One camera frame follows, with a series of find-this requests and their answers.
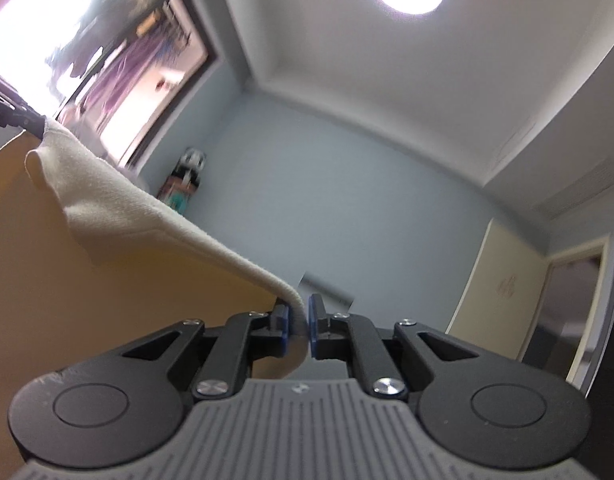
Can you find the window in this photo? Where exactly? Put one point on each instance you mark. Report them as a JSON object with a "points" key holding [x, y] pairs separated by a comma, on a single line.
{"points": [[77, 50]]}

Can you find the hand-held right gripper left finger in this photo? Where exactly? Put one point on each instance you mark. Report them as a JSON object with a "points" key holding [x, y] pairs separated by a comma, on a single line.
{"points": [[285, 327]]}

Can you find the cream door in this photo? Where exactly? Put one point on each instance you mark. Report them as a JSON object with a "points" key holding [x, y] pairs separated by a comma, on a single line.
{"points": [[497, 285]]}

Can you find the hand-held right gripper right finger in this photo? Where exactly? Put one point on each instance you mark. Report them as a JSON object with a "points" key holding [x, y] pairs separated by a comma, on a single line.
{"points": [[314, 327]]}

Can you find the cream knit sweater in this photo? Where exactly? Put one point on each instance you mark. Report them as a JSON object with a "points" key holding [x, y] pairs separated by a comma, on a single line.
{"points": [[112, 200]]}

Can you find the ceiling air vent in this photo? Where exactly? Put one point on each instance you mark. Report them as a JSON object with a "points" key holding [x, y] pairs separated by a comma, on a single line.
{"points": [[582, 187]]}

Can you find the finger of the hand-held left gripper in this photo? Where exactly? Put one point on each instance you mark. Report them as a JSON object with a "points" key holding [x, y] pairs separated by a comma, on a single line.
{"points": [[12, 107]]}

